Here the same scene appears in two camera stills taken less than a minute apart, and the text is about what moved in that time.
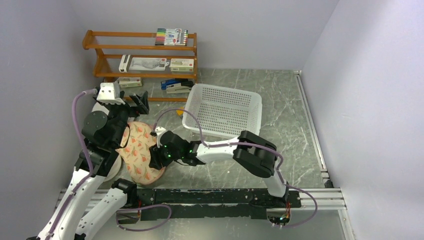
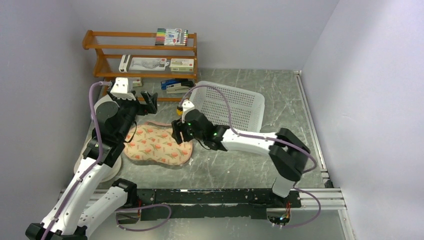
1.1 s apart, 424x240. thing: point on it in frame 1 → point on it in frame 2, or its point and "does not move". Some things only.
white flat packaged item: (148, 64) does not move
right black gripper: (157, 161) → (179, 126)
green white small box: (182, 64) does not move
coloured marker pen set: (168, 36) does not move
